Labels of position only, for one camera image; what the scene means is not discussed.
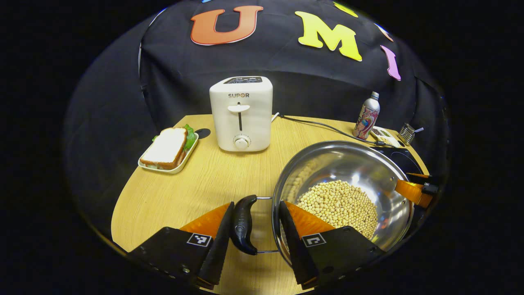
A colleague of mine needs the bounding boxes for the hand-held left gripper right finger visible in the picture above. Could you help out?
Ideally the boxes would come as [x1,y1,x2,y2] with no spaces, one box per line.
[279,200,385,289]

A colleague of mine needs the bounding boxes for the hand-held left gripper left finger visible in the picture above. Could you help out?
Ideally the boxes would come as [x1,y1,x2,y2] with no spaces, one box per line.
[127,202,236,289]

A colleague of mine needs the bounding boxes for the black induction cooktop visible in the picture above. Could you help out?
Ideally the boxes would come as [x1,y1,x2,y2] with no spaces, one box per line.
[370,145,426,177]

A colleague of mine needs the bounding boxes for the stainless steel pot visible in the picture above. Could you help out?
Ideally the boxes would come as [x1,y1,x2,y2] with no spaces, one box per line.
[230,140,415,267]

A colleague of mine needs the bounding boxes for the white divided grain dish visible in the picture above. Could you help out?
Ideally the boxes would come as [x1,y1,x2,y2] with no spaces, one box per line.
[370,126,402,149]

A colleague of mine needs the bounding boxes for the pile of soybeans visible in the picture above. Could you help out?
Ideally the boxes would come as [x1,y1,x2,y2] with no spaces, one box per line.
[296,179,378,240]

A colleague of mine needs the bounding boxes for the silver printed drink bottle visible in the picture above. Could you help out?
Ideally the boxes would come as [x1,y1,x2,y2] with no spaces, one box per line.
[353,91,381,140]

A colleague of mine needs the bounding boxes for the pale green sandwich tray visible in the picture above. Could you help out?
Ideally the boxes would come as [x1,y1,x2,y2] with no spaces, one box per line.
[138,132,199,175]

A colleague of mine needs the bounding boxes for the sandwich with lettuce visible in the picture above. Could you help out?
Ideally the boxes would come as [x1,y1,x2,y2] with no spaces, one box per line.
[140,124,196,170]

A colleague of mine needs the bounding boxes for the white toaster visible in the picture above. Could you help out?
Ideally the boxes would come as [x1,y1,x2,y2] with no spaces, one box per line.
[209,76,273,152]

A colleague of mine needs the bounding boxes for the small metal wire basket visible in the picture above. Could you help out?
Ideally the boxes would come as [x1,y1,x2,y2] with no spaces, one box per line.
[398,123,425,147]

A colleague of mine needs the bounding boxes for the black power cable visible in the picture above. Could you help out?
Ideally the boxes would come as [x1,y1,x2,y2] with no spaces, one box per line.
[280,115,395,147]

